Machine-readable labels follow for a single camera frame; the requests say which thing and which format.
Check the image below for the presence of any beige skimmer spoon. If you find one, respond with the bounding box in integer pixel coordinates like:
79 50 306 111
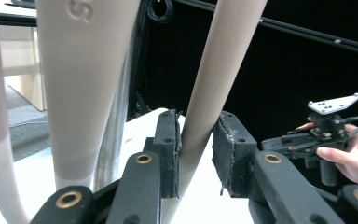
160 0 269 224

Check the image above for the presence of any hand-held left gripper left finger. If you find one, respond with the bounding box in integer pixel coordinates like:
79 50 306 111
152 108 183 200

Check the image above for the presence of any light wooden bench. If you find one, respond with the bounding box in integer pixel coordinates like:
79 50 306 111
0 24 48 112

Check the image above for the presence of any beige slotted spatula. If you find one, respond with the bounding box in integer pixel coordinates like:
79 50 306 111
34 0 142 191

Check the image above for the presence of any black metal frame bar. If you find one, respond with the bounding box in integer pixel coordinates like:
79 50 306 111
173 0 358 58

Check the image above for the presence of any white table sheet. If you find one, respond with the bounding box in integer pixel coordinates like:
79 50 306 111
0 106 253 224

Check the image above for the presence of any black curtain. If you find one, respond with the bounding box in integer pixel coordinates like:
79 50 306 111
143 0 358 188

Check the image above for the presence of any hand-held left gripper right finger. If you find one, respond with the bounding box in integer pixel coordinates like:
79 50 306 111
213 110 258 198

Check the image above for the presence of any coiled black cable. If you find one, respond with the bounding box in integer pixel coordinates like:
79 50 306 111
146 0 175 24

